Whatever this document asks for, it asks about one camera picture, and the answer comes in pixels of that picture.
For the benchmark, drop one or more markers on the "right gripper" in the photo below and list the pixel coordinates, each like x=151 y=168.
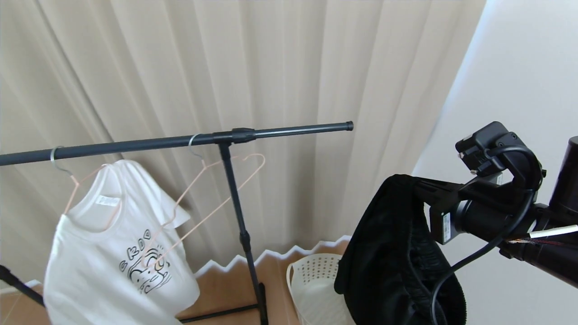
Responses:
x=478 y=221

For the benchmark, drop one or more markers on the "beige curtain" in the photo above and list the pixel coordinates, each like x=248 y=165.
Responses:
x=316 y=67

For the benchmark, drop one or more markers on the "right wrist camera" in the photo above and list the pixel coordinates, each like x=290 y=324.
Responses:
x=485 y=146

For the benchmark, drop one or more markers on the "pink clothes hanger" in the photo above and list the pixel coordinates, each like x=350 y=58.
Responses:
x=71 y=198
x=221 y=205

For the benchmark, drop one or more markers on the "black garment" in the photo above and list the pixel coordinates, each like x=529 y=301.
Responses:
x=393 y=253

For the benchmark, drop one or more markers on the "white printed t-shirt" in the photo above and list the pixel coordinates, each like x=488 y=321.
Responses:
x=90 y=271

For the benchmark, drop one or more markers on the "white laundry basket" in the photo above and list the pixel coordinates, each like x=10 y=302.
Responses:
x=311 y=289

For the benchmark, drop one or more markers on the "black clothes rack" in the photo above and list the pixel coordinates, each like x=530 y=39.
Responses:
x=135 y=144

